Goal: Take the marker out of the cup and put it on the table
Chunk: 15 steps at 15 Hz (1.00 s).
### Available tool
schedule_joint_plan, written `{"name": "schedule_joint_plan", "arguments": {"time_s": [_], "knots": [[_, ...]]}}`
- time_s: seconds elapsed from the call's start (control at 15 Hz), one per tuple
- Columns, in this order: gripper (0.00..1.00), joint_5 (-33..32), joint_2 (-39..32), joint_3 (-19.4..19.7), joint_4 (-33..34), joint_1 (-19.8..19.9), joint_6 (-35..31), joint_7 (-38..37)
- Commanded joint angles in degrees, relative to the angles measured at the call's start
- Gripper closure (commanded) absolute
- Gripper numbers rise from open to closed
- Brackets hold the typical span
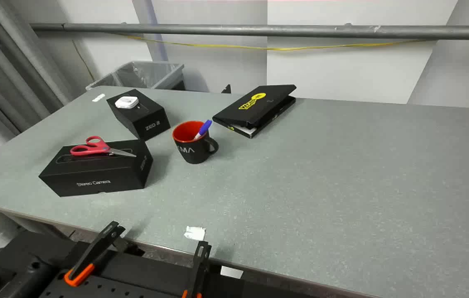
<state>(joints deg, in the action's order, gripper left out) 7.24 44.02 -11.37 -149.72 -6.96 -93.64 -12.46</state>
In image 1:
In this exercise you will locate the red handled scissors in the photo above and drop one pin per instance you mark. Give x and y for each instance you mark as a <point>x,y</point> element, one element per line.
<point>96,147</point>

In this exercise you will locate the white tape piece far corner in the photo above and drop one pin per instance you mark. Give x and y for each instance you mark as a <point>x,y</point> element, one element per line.
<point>98,99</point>

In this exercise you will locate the black folder yellow logo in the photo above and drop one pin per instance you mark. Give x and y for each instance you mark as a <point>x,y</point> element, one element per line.
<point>255,110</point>

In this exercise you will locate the left black orange clamp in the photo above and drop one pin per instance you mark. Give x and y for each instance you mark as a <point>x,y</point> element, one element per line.
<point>86,264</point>

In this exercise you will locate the right black orange clamp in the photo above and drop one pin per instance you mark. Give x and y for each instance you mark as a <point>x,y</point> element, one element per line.
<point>197,272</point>

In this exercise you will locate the white label on base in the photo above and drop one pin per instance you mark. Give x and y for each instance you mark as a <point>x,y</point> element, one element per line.
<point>230,272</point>

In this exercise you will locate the grey metal pipe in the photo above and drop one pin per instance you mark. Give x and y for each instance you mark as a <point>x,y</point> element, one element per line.
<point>378,32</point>

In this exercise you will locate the white tape piece near edge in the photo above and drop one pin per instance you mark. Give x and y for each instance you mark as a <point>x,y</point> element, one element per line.
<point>194,234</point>

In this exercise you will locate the black mug red inside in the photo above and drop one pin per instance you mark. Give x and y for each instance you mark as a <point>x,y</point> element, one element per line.
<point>194,145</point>

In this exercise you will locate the small white device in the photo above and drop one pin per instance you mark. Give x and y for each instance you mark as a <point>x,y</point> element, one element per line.
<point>126,104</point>

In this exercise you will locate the small black box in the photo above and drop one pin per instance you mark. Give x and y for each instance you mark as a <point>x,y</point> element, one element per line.
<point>146,120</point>

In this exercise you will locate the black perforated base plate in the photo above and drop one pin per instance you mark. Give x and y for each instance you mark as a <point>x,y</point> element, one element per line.
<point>122,276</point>

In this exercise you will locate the blue and white marker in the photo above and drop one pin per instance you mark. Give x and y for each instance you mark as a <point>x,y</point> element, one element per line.
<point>202,130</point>

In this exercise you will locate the black orange clamp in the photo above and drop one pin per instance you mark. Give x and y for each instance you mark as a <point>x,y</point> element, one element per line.
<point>86,264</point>
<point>197,272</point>

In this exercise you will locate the grey plastic bin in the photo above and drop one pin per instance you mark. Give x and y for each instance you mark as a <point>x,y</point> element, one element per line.
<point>152,75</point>

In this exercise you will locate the large black camera box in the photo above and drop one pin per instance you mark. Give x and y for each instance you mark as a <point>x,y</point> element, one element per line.
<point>66,175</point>

